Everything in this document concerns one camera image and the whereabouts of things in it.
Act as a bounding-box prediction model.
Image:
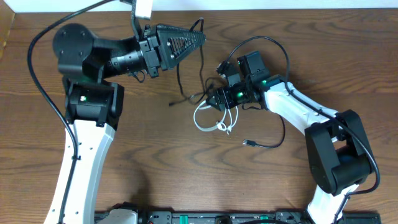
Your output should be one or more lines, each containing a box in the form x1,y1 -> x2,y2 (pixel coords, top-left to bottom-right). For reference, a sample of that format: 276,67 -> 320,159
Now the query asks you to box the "white USB cable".
192,100 -> 239,136

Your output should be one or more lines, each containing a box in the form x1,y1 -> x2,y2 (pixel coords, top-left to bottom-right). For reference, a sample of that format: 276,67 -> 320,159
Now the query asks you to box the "black USB cable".
205,76 -> 287,149

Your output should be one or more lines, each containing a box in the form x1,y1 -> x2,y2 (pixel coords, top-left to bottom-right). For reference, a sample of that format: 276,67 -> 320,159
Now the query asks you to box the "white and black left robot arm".
45,24 -> 206,223

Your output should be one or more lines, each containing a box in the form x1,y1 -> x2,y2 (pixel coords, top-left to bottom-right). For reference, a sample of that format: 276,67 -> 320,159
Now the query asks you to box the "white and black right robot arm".
205,52 -> 379,223

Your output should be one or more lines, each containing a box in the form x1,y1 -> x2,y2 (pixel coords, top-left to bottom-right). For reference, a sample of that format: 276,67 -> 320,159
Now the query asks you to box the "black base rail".
93,210 -> 382,224

